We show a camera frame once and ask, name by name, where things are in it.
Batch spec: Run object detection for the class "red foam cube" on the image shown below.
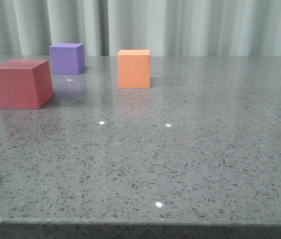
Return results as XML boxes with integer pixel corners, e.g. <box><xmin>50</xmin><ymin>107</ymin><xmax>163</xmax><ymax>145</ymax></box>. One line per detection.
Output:
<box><xmin>0</xmin><ymin>60</ymin><xmax>54</xmax><ymax>109</ymax></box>

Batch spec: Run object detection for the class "purple foam cube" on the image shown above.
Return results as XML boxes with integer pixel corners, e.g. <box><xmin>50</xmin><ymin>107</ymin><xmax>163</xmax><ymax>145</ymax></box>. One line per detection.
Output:
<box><xmin>49</xmin><ymin>43</ymin><xmax>86</xmax><ymax>75</ymax></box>

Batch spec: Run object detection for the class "pale green curtain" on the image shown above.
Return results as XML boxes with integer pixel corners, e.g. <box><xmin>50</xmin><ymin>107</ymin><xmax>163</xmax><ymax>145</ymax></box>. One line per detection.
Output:
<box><xmin>0</xmin><ymin>0</ymin><xmax>281</xmax><ymax>56</ymax></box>

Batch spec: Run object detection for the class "orange foam cube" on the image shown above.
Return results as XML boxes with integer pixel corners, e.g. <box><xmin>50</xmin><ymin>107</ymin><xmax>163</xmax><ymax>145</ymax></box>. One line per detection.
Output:
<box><xmin>117</xmin><ymin>49</ymin><xmax>151</xmax><ymax>89</ymax></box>

